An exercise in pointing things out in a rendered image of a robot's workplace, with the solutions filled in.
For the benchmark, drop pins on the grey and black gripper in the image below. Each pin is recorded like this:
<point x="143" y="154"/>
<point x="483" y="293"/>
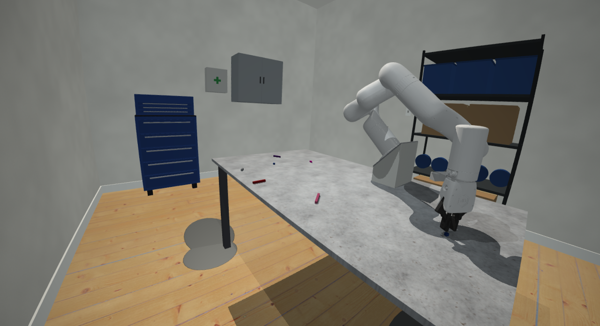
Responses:
<point x="456" y="198"/>

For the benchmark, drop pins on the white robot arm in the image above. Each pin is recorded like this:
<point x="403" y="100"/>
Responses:
<point x="469" y="143"/>

